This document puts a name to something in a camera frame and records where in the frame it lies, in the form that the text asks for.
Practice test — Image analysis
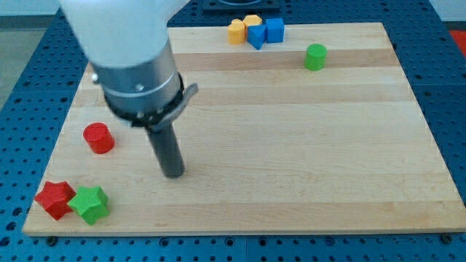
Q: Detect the red cylinder block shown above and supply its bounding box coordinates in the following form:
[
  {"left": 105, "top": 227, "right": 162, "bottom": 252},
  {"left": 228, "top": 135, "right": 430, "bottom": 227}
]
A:
[{"left": 83, "top": 122, "right": 115, "bottom": 154}]

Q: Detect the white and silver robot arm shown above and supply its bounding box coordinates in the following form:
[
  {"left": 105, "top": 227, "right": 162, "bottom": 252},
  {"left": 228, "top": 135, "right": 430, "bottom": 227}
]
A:
[{"left": 60, "top": 0, "right": 197, "bottom": 131}]

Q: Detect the green star block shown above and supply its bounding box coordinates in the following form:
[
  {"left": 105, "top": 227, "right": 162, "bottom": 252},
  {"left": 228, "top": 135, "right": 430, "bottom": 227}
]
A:
[{"left": 68, "top": 186, "right": 110, "bottom": 226}]

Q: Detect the red star block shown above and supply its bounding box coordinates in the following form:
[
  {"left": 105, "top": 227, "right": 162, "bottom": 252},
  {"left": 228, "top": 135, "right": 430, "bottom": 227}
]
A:
[{"left": 34, "top": 181, "right": 76, "bottom": 221}]

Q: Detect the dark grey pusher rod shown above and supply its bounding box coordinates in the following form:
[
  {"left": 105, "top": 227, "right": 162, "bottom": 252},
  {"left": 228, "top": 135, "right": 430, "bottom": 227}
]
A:
[{"left": 146, "top": 124, "right": 185, "bottom": 178}]

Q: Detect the wooden board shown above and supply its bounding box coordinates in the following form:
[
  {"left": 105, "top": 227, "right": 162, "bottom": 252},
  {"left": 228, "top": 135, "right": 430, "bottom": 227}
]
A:
[{"left": 23, "top": 23, "right": 465, "bottom": 237}]

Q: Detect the blue triangle block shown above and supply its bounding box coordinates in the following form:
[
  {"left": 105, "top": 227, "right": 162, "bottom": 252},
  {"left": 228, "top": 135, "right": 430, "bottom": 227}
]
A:
[{"left": 247, "top": 25, "right": 266, "bottom": 50}]

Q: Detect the yellow heart block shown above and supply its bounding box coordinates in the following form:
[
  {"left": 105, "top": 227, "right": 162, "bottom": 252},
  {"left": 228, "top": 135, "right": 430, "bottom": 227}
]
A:
[{"left": 227, "top": 19, "right": 245, "bottom": 44}]

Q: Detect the green cylinder block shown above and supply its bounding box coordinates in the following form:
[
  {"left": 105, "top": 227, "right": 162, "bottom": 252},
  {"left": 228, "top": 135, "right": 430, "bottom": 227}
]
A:
[{"left": 304, "top": 44, "right": 327, "bottom": 71}]

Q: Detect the blue cube block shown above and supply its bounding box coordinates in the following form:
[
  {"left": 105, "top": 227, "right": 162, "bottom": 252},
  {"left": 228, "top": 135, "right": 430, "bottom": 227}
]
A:
[{"left": 266, "top": 18, "right": 285, "bottom": 43}]

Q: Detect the yellow hexagon block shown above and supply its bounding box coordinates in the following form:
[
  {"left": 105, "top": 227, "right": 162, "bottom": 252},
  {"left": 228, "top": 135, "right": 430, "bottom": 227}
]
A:
[{"left": 242, "top": 15, "right": 262, "bottom": 38}]

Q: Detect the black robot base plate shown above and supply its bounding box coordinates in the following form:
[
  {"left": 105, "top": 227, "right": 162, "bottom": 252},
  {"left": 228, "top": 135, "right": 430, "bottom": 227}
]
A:
[{"left": 202, "top": 0, "right": 282, "bottom": 13}]

